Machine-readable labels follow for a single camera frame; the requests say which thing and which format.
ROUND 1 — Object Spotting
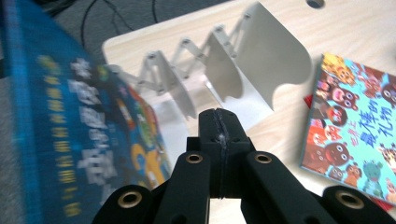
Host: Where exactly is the blue monster picture book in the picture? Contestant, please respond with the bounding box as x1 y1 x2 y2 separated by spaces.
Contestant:
0 0 174 224

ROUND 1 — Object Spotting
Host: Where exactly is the black floor cable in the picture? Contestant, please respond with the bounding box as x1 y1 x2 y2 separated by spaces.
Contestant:
150 0 161 24
79 0 135 48

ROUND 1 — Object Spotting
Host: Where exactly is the red picture book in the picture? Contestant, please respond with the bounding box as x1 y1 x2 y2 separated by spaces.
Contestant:
303 92 396 214

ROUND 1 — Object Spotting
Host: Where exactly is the light blue animals picture book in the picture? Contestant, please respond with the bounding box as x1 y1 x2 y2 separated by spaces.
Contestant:
299 52 396 206

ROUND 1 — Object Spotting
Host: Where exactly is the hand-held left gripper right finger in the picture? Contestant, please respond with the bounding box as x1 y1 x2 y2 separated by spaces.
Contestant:
216 107 255 200

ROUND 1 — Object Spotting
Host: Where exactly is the clear acrylic book rack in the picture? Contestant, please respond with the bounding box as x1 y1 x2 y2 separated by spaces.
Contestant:
106 1 313 169

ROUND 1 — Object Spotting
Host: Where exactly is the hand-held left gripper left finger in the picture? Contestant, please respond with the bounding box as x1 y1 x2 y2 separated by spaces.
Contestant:
186 108 224 200

